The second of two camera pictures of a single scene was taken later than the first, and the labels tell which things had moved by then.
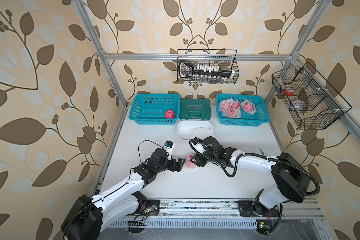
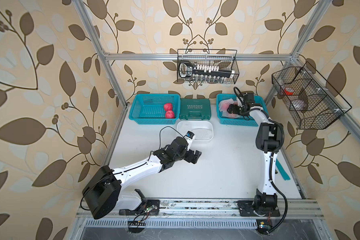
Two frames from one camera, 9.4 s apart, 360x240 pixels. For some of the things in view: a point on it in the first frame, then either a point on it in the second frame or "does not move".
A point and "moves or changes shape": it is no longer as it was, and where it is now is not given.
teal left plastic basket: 151,109 does not move
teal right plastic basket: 260,118 does not move
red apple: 169,114 does not move
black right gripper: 198,161 to 235,108
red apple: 190,164 moves or changes shape
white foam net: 201,132 does not move
